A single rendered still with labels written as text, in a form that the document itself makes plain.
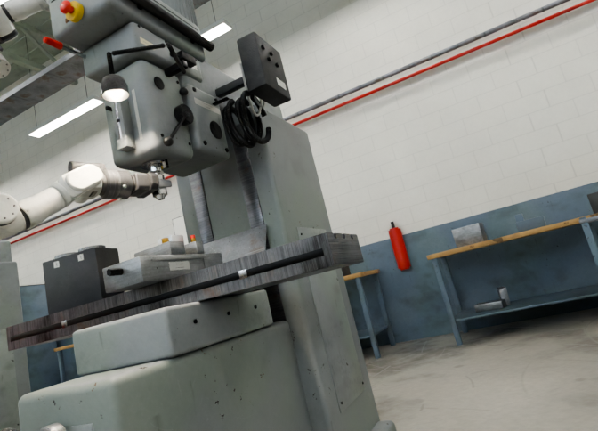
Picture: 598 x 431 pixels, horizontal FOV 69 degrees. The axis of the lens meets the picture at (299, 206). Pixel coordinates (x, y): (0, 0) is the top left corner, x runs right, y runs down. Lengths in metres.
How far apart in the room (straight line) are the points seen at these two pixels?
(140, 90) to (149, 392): 0.89
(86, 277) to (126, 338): 0.47
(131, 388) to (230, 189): 0.95
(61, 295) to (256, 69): 1.02
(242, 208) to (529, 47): 4.50
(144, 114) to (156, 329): 0.67
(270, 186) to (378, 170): 3.94
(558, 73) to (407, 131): 1.67
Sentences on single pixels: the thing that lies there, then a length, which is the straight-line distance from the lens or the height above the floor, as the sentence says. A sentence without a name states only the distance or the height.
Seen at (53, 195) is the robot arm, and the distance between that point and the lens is 1.31.
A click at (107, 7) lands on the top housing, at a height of 1.73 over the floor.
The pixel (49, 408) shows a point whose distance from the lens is 1.18.
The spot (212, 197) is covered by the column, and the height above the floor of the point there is 1.25.
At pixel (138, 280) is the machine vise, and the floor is 0.92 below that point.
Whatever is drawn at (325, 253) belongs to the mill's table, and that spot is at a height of 0.87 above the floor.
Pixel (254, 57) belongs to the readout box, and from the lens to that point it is 1.64.
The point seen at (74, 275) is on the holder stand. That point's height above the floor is 1.03.
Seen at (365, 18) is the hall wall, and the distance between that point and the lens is 6.24.
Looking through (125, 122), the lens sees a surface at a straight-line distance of 1.47.
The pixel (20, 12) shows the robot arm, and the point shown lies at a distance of 1.99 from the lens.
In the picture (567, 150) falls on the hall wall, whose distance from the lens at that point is 5.40.
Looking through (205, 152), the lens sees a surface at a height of 1.34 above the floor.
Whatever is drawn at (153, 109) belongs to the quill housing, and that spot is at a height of 1.45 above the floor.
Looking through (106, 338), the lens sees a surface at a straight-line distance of 1.28.
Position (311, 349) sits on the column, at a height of 0.60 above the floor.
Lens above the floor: 0.79
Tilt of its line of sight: 11 degrees up
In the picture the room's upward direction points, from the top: 14 degrees counter-clockwise
